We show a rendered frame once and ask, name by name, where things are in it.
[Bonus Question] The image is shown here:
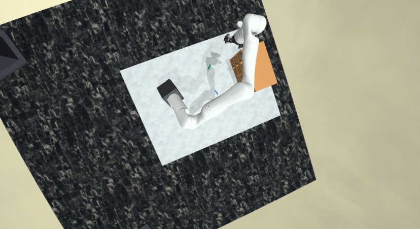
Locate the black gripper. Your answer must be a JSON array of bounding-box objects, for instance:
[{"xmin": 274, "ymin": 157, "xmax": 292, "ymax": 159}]
[{"xmin": 224, "ymin": 34, "xmax": 243, "ymax": 49}]

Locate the brown wooden chest of drawers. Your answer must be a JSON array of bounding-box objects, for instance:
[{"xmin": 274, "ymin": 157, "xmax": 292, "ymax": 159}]
[{"xmin": 254, "ymin": 41, "xmax": 277, "ymax": 92}]

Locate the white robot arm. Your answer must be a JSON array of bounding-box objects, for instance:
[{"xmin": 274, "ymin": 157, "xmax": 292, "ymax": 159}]
[{"xmin": 167, "ymin": 13, "xmax": 266, "ymax": 129}]

